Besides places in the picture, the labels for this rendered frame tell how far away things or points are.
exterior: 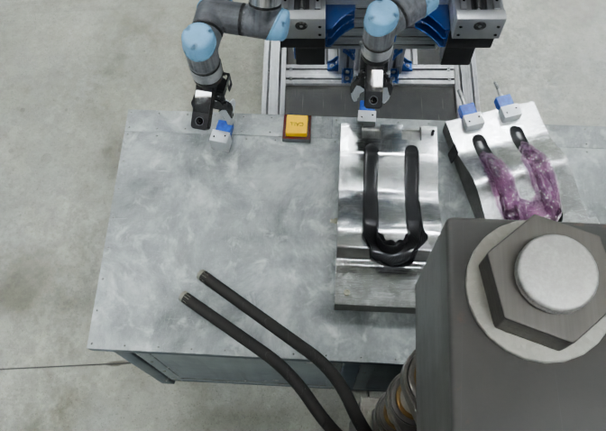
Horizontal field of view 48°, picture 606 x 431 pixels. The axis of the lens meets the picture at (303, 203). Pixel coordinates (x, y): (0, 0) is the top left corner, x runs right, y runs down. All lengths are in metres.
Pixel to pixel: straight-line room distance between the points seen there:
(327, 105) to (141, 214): 1.05
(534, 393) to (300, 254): 1.32
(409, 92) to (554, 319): 2.27
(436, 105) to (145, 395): 1.55
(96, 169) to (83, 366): 0.81
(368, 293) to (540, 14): 1.95
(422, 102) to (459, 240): 2.18
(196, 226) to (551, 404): 1.43
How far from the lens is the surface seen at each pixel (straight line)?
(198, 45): 1.56
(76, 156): 3.00
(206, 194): 1.91
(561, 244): 0.53
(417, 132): 1.91
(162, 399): 2.60
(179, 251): 1.86
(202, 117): 1.70
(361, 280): 1.74
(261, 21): 1.60
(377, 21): 1.58
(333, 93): 2.72
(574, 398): 0.56
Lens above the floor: 2.53
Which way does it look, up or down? 67 degrees down
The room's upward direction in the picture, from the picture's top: 3 degrees counter-clockwise
